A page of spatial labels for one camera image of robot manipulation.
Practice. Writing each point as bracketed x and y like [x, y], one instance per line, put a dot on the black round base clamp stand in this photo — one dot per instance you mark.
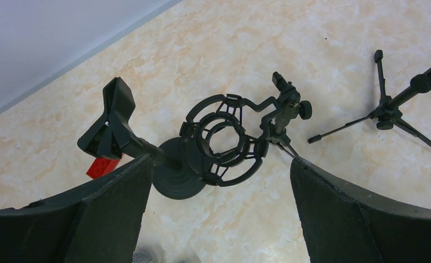
[110, 136]

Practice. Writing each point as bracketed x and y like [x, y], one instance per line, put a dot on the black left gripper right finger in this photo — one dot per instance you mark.
[343, 222]

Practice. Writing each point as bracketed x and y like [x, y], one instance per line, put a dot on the black tripod clip mic stand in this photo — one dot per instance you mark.
[387, 112]

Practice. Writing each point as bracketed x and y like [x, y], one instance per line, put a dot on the black shock mount tripod stand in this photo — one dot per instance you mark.
[221, 152]

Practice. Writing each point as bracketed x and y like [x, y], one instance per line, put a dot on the red glitter microphone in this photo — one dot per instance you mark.
[141, 257]

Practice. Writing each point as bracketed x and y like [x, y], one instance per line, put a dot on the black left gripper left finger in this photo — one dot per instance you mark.
[98, 221]

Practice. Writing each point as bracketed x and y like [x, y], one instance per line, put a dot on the red toy brick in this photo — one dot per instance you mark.
[102, 166]

